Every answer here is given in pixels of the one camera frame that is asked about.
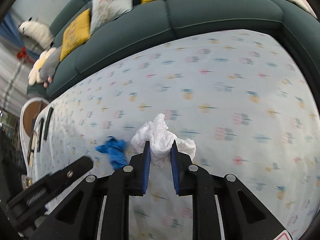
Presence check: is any light blue embroidered cushion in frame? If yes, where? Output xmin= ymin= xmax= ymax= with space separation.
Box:
xmin=90 ymin=0 xmax=133 ymax=35

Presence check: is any black notebook on side table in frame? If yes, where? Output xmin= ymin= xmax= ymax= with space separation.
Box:
xmin=27 ymin=131 xmax=37 ymax=167

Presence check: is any yellow embroidered cushion left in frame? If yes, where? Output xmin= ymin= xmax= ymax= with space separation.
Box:
xmin=60 ymin=9 xmax=91 ymax=61

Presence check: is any black remote control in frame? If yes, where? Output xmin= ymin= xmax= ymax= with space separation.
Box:
xmin=43 ymin=107 xmax=54 ymax=141
xmin=36 ymin=118 xmax=44 ymax=153

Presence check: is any dark green sectional sofa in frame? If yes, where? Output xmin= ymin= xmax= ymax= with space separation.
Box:
xmin=27 ymin=0 xmax=319 ymax=100

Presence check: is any black remote control right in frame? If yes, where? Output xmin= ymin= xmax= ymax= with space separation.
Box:
xmin=43 ymin=107 xmax=54 ymax=141

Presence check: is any white tissue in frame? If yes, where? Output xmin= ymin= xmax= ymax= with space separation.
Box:
xmin=131 ymin=113 xmax=196 ymax=168

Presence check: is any black remote control left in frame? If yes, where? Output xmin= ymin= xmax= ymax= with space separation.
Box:
xmin=36 ymin=118 xmax=44 ymax=153

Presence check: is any floral light blue tablecloth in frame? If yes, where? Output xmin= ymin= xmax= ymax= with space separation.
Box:
xmin=28 ymin=30 xmax=319 ymax=239

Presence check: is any blue wrapper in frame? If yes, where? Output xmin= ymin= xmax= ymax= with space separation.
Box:
xmin=95 ymin=136 xmax=128 ymax=171

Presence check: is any round wooden side table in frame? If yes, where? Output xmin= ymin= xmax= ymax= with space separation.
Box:
xmin=19 ymin=97 xmax=49 ymax=166

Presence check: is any grey plush mouse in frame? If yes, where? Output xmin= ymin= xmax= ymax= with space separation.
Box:
xmin=39 ymin=46 xmax=62 ymax=88

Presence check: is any white plush sheep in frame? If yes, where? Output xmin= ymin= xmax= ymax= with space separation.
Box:
xmin=18 ymin=19 xmax=54 ymax=50

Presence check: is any blue curtain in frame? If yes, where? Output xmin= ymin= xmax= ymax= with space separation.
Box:
xmin=1 ymin=12 xmax=37 ymax=61

